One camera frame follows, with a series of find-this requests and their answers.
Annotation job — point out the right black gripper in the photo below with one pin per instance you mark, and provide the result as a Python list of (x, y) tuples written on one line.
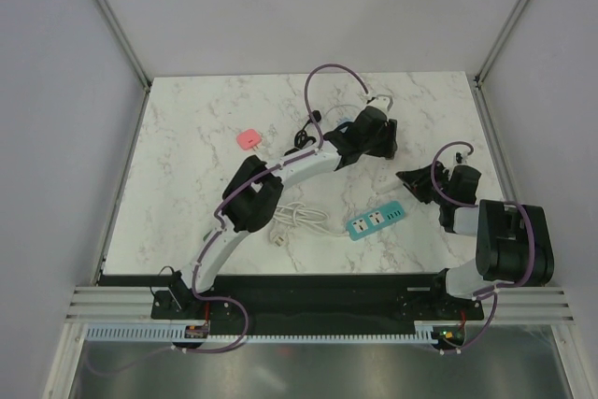
[(417, 181)]

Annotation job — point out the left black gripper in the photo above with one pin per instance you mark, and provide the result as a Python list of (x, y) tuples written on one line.
[(389, 146)]

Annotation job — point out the teal power strip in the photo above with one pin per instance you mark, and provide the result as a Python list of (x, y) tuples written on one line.
[(375, 220)]

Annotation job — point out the pink plug adapter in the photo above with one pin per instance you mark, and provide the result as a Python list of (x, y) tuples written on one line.
[(248, 140)]

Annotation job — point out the light blue plug with cable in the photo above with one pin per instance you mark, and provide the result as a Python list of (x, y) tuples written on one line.
[(338, 115)]

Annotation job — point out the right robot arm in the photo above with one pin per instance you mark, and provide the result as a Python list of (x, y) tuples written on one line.
[(513, 247)]

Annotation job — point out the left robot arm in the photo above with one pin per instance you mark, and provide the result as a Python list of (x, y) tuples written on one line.
[(251, 198)]

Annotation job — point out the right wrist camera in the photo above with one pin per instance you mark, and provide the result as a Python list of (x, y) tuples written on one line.
[(461, 157)]

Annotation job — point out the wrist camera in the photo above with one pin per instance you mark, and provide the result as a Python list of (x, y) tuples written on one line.
[(461, 157), (382, 102)]

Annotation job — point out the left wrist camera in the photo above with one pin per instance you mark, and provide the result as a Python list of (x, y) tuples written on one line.
[(382, 102)]

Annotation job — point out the white cable tray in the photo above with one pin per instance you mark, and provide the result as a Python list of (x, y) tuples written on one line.
[(182, 333)]

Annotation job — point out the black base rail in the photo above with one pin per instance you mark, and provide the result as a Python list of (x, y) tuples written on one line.
[(316, 305)]

